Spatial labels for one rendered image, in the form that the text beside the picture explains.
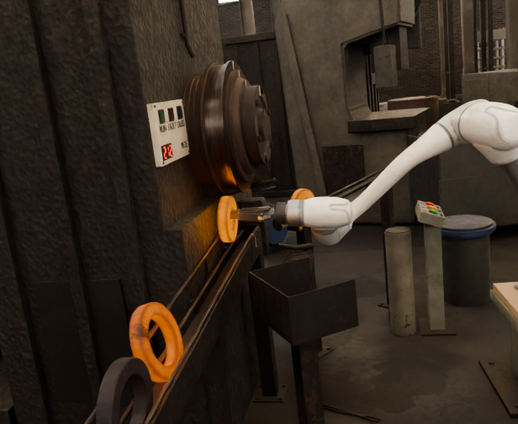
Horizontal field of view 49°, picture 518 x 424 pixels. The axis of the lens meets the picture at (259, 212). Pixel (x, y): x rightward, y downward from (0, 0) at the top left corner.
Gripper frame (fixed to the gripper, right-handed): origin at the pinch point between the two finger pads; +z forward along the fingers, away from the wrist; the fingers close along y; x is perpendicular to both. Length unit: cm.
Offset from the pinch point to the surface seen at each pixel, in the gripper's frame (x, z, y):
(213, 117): 32.7, 2.0, -1.5
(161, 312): -10, 3, -60
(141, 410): -21, 0, -84
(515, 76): 29, -177, 380
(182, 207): 4.9, 12.5, -9.3
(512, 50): 57, -283, 868
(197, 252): -8.0, 6.4, -17.5
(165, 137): 28.9, 11.8, -20.9
